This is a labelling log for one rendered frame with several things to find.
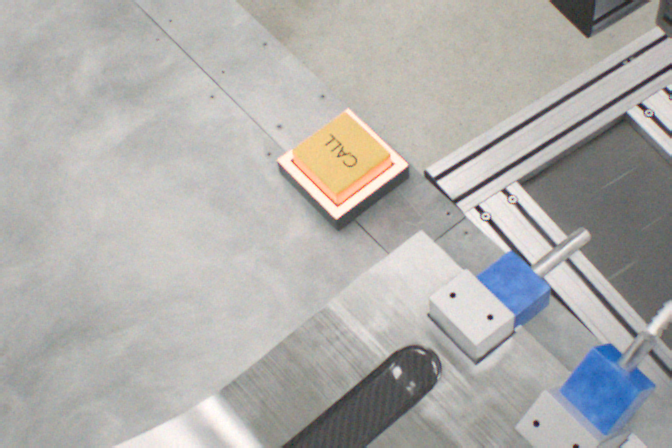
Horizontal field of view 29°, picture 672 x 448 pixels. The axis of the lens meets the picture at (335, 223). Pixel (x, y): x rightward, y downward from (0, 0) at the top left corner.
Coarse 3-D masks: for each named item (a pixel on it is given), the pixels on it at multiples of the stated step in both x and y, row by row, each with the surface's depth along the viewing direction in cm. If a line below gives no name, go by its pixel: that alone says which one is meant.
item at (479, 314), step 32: (512, 256) 94; (544, 256) 95; (448, 288) 92; (480, 288) 92; (512, 288) 93; (544, 288) 93; (448, 320) 91; (480, 320) 90; (512, 320) 91; (480, 352) 91
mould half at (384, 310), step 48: (384, 288) 95; (432, 288) 95; (288, 336) 95; (336, 336) 94; (384, 336) 93; (432, 336) 93; (528, 336) 93; (240, 384) 93; (288, 384) 93; (336, 384) 92; (480, 384) 91; (528, 384) 91; (144, 432) 90; (192, 432) 91; (240, 432) 91; (288, 432) 91; (384, 432) 90; (432, 432) 90; (480, 432) 89
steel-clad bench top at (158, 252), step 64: (0, 0) 125; (64, 0) 124; (128, 0) 124; (192, 0) 123; (0, 64) 121; (64, 64) 120; (128, 64) 120; (192, 64) 119; (256, 64) 118; (0, 128) 117; (64, 128) 116; (128, 128) 116; (192, 128) 115; (256, 128) 115; (320, 128) 114; (0, 192) 113; (64, 192) 113; (128, 192) 112; (192, 192) 112; (256, 192) 111; (0, 256) 110; (64, 256) 110; (128, 256) 109; (192, 256) 109; (256, 256) 108; (320, 256) 108; (384, 256) 107; (0, 320) 107; (64, 320) 106; (128, 320) 106; (192, 320) 105; (256, 320) 105; (576, 320) 103; (0, 384) 104; (64, 384) 103; (128, 384) 103; (192, 384) 103
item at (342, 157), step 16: (336, 128) 110; (352, 128) 109; (304, 144) 109; (320, 144) 109; (336, 144) 109; (352, 144) 109; (368, 144) 108; (304, 160) 108; (320, 160) 108; (336, 160) 108; (352, 160) 108; (368, 160) 108; (384, 160) 108; (320, 176) 107; (336, 176) 107; (352, 176) 107; (368, 176) 108; (336, 192) 106; (352, 192) 108
